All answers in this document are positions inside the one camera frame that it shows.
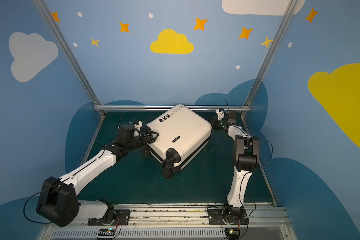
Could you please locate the right small circuit board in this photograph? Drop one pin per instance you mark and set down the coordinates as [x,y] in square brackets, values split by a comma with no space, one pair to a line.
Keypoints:
[232,234]

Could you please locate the left small circuit board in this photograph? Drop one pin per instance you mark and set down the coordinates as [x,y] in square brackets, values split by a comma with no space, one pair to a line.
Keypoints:
[106,234]

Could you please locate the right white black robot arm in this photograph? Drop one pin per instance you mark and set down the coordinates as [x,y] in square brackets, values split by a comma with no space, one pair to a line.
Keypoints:
[246,158]

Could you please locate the rear aluminium crossbar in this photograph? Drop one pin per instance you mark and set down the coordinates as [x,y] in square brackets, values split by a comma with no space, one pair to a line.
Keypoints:
[143,108]

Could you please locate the aluminium front rail frame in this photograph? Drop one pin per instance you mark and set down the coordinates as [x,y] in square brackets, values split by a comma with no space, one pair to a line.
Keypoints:
[181,222]

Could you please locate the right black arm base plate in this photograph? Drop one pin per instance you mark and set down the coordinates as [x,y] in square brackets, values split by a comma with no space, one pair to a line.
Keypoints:
[230,216]

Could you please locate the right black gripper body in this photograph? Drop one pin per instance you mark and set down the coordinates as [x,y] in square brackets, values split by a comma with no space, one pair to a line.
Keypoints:
[215,121]

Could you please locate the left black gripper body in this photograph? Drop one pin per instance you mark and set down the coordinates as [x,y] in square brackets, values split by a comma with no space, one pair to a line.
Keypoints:
[145,137]

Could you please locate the black white suitcase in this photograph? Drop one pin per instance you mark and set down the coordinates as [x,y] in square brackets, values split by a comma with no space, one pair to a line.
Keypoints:
[182,135]

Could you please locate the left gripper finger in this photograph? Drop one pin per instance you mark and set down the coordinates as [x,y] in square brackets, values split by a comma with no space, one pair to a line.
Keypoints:
[147,129]
[148,138]

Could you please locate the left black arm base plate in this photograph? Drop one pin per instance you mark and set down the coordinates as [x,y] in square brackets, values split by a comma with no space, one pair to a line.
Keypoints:
[112,218]

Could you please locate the right aluminium frame post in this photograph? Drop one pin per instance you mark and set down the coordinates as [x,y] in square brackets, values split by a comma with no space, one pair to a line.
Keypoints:
[278,37]

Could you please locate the small circuit board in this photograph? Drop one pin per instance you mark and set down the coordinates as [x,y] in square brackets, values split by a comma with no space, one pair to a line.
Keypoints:
[106,234]
[232,234]

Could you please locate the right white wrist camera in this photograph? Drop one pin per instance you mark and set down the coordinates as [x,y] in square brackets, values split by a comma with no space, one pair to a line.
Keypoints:
[220,114]

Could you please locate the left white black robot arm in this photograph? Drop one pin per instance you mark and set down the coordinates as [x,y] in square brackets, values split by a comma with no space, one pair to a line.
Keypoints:
[58,201]

